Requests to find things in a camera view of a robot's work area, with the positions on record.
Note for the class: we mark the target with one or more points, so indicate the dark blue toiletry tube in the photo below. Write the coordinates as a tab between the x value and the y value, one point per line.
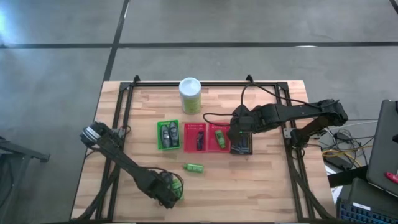
200	141

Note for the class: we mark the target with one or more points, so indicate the black bar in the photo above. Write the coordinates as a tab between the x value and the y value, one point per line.
345	176

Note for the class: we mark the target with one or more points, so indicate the small black power adapter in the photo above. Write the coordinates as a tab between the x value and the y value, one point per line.
342	136

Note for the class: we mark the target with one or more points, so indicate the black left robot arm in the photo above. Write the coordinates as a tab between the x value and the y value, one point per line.
124	158

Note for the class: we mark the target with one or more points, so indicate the black plastic basket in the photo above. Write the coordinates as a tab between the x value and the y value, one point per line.
241	153

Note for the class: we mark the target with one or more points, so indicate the black metal stand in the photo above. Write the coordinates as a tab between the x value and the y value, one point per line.
21	151

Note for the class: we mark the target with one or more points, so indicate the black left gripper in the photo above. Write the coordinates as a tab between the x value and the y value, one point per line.
163	186

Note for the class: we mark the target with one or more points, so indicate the dark grey case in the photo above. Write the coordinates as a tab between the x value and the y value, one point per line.
363	191

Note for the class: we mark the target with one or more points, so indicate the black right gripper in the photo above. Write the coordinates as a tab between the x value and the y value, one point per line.
245	121

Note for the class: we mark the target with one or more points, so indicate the silver metal bracket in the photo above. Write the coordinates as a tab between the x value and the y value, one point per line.
286	133

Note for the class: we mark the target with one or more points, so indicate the white paper sheet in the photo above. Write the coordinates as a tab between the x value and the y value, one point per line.
335	192

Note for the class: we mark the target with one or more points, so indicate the black power brick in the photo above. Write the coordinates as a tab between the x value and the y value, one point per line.
337	160

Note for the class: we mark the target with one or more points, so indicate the black metal table frame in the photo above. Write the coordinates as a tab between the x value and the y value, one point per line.
202	84

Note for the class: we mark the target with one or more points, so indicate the green plastic basket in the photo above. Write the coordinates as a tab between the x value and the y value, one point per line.
159	130

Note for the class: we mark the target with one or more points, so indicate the green Pert shampoo bottle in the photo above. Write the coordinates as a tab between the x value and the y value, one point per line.
178	186
220	139
193	168

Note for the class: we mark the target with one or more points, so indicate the red handheld object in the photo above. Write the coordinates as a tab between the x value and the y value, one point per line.
391	177

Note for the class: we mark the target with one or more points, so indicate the grey laptop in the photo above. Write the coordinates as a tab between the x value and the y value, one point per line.
384	149

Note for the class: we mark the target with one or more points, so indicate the black device with blue lights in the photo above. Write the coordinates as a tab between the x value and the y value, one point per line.
357	215

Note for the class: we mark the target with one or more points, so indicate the red plastic basket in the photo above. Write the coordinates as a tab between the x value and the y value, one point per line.
190	140
213	143

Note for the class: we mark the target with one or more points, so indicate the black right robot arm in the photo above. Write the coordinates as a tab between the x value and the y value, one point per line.
295	112

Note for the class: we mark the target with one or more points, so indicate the white-lidded green wipes canister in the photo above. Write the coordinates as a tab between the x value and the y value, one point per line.
190	93

